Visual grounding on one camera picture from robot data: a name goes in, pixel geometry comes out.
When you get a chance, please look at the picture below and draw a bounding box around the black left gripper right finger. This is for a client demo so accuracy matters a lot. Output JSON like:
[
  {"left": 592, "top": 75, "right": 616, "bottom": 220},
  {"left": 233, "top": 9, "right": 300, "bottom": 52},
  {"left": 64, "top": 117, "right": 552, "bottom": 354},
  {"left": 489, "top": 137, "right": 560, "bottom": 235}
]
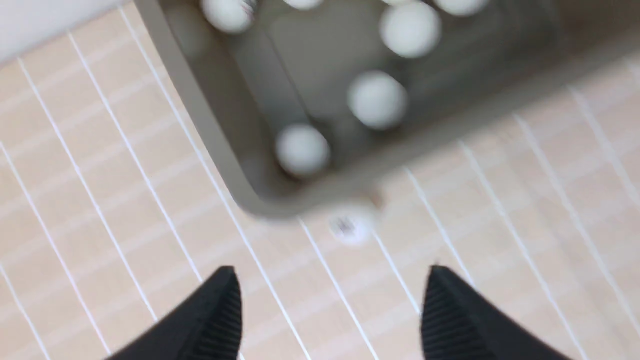
[{"left": 420, "top": 265, "right": 566, "bottom": 360}]

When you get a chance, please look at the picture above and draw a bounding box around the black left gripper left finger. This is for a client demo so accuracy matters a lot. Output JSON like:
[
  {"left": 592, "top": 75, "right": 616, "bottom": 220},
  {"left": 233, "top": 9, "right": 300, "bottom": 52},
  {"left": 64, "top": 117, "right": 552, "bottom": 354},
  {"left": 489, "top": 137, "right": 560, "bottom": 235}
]
[{"left": 109, "top": 266, "right": 243, "bottom": 360}]

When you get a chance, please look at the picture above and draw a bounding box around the white ping-pong ball logo top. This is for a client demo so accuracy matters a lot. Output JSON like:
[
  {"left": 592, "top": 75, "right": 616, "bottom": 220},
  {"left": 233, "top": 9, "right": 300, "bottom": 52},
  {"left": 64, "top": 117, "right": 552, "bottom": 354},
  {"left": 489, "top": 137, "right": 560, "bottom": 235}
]
[{"left": 328, "top": 202, "right": 381, "bottom": 247}]

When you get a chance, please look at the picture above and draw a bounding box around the white ping-pong ball bin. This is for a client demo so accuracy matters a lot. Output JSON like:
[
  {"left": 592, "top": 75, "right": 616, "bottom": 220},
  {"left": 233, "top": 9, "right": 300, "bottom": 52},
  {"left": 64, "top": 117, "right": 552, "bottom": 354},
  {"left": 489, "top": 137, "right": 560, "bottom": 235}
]
[{"left": 346, "top": 70, "right": 409, "bottom": 131}]

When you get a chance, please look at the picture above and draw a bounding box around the white ping-pong ball red logo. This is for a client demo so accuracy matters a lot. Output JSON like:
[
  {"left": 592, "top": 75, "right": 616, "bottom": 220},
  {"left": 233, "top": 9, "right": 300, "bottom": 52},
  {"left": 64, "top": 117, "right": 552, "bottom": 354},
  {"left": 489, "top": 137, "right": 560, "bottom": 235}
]
[{"left": 199, "top": 0, "right": 259, "bottom": 34}]

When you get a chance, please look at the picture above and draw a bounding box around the orange checkered tablecloth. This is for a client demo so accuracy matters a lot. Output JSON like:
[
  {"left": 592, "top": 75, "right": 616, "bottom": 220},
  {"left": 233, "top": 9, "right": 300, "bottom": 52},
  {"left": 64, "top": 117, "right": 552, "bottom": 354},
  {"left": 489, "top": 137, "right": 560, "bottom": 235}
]
[{"left": 0, "top": 3, "right": 640, "bottom": 360}]

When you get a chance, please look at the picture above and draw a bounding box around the olive green plastic bin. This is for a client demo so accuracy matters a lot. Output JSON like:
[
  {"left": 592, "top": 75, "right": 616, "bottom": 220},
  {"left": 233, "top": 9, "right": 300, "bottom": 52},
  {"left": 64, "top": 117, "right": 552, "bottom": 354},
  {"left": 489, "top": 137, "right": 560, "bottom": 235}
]
[{"left": 135, "top": 0, "right": 640, "bottom": 219}]

